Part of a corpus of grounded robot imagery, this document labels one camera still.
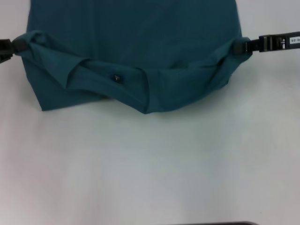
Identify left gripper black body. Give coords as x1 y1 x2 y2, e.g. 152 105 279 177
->
0 38 12 64

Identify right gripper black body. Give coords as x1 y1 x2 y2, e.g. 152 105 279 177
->
258 34 300 53

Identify teal blue printed t-shirt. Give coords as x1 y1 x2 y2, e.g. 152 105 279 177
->
14 0 253 115

